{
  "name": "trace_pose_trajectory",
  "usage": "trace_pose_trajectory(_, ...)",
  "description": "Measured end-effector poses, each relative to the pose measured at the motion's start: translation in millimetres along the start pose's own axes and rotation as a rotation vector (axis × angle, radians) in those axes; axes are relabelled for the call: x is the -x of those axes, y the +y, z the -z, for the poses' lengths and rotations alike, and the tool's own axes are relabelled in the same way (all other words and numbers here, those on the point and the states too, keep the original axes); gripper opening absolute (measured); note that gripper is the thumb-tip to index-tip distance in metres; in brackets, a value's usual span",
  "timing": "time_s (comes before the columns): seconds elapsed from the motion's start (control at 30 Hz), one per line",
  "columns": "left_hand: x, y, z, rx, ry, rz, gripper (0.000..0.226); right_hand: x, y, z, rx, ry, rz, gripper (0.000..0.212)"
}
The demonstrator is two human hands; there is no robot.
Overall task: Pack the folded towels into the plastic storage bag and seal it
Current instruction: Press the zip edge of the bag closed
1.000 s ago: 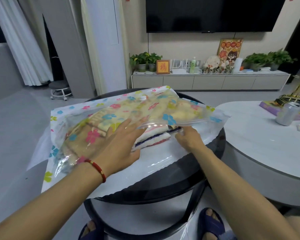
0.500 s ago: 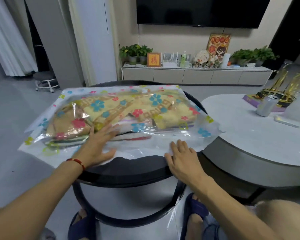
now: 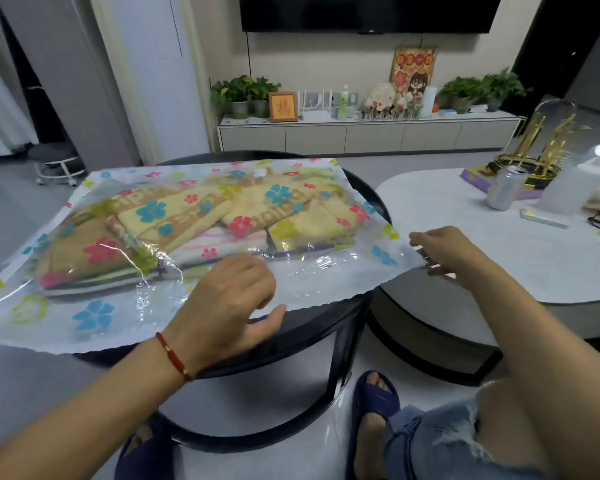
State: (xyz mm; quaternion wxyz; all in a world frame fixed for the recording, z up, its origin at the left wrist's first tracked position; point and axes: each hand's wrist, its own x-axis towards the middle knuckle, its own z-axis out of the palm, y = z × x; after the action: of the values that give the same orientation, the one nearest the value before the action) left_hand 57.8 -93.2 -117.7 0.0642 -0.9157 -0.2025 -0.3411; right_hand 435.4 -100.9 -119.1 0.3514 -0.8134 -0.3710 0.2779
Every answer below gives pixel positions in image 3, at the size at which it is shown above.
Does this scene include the translucent white plastic bag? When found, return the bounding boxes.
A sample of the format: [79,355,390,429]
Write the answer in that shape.
[536,143,600,216]

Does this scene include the white router with antennas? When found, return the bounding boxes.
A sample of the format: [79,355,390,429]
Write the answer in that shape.
[297,88,334,123]

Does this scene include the black round table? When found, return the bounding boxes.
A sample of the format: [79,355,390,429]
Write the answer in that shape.
[74,150,394,454]

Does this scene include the white standing air conditioner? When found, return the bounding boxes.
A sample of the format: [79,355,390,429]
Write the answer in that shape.
[89,0,212,166]

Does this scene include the green potted plant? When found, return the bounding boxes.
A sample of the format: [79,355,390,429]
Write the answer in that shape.
[210,75,254,120]
[250,76,282,119]
[480,67,532,113]
[437,76,484,114]

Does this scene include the white curtain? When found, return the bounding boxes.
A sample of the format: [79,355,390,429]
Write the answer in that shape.
[0,44,40,158]

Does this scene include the white cylinder container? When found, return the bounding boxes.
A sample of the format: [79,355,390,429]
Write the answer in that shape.
[420,86,439,118]

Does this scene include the silver drink can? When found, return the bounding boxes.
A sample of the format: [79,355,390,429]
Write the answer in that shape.
[485,165,530,212]

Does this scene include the white oval table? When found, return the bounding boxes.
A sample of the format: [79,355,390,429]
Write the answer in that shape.
[366,166,600,388]

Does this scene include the black wall television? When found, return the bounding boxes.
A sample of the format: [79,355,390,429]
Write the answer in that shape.
[238,0,504,35]

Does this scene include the person's left hand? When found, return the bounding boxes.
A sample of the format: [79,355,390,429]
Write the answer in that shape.
[157,254,287,381]

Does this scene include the purple flat box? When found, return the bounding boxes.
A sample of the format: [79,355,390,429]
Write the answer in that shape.
[459,167,544,201]

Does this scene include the person's left forearm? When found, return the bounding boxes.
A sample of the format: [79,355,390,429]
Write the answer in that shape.
[0,340,197,480]

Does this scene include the ripped blue jeans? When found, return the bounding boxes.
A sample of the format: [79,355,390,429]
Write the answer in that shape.
[384,387,548,480]

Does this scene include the white low media cabinet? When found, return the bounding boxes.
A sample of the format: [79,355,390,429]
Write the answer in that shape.
[216,110,522,156]

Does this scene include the grey round stool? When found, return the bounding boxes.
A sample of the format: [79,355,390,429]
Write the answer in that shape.
[28,142,87,187]

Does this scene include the clear flower-print storage bag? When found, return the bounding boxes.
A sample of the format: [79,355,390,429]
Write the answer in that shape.
[0,157,427,356]

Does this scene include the person's right hand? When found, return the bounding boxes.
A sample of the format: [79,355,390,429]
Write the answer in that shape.
[409,226,487,291]

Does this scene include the row of small figurines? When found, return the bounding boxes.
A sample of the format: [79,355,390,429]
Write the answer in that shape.
[360,102,424,120]

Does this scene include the red string bracelet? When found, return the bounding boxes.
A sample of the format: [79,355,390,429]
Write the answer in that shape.
[155,332,195,383]

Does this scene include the yellow folded garment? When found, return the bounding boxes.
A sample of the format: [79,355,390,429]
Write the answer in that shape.
[34,169,375,290]

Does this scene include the white flat card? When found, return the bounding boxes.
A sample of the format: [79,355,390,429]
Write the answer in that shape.
[519,207,570,230]

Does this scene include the cartoon character poster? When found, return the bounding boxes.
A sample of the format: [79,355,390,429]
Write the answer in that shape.
[390,47,439,106]

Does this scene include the round white plush figure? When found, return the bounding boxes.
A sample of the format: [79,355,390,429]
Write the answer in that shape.
[364,82,397,113]

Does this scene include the person's right forearm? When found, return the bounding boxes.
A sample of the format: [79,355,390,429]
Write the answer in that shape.
[461,265,600,480]

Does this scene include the wooden picture frame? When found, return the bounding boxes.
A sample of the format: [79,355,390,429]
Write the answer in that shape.
[268,92,299,123]

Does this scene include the blue slipper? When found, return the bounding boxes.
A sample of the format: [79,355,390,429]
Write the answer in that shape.
[113,414,177,480]
[346,370,402,480]

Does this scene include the gold ornament in glass dome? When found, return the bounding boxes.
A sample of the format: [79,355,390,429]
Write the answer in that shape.
[487,98,594,190]

